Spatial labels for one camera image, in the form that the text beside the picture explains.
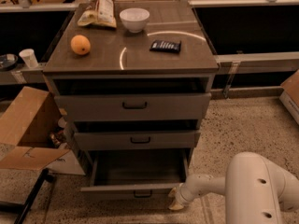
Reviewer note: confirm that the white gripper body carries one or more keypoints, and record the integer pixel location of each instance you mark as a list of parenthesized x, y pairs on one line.
[(183, 192)]

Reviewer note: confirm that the grey bottom drawer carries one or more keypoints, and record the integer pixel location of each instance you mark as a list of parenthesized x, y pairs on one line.
[(137, 174)]

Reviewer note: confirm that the grey drawer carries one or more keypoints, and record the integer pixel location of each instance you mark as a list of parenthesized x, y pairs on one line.
[(133, 107), (137, 174), (136, 140)]

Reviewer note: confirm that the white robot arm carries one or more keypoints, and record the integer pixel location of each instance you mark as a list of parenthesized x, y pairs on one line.
[(256, 190)]

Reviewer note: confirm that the grey middle drawer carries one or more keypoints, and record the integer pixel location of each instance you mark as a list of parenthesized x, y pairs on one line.
[(136, 140)]

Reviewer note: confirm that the grey top drawer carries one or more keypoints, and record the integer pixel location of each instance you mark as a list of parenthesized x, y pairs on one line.
[(133, 107)]

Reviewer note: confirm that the grey drawer cabinet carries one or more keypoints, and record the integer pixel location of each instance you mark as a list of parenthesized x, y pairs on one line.
[(120, 62)]

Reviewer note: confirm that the cardboard box right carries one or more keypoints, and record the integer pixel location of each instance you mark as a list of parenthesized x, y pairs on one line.
[(290, 95)]

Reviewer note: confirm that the dark snack packet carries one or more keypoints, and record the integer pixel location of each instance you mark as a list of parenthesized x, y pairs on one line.
[(165, 46)]

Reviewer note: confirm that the open cardboard box left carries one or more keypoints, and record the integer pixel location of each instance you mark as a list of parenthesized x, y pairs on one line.
[(25, 128)]

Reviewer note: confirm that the black metal stand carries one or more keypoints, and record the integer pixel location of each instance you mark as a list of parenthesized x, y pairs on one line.
[(21, 209)]

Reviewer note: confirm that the orange fruit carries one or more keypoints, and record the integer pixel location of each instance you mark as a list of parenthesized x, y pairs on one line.
[(80, 44)]

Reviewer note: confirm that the white bowl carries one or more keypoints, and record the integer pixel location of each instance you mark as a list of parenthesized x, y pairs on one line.
[(135, 19)]

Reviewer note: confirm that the white paper cup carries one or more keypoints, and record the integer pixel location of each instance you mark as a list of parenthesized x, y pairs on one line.
[(28, 56)]

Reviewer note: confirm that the chip bag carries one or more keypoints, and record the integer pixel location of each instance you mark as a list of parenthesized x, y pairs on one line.
[(99, 13)]

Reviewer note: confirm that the dark round lid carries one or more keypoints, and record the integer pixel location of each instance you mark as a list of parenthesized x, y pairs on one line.
[(8, 62)]

